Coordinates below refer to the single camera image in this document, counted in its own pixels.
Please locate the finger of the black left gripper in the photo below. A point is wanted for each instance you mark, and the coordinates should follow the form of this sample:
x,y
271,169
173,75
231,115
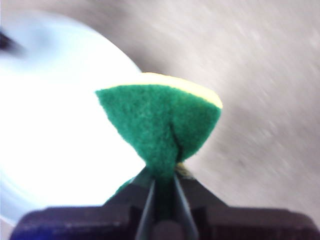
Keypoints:
x,y
8,42

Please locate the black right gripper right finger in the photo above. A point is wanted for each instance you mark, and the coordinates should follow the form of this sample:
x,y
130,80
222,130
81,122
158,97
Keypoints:
x,y
237,222

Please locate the yellow sponge with green pad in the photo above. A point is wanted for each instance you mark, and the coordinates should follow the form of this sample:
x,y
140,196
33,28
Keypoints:
x,y
155,125

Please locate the light blue round plate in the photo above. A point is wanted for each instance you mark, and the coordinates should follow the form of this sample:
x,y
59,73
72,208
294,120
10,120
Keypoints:
x,y
50,112

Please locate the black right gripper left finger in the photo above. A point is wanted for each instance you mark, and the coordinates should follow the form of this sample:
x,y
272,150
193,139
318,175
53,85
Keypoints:
x,y
87,222

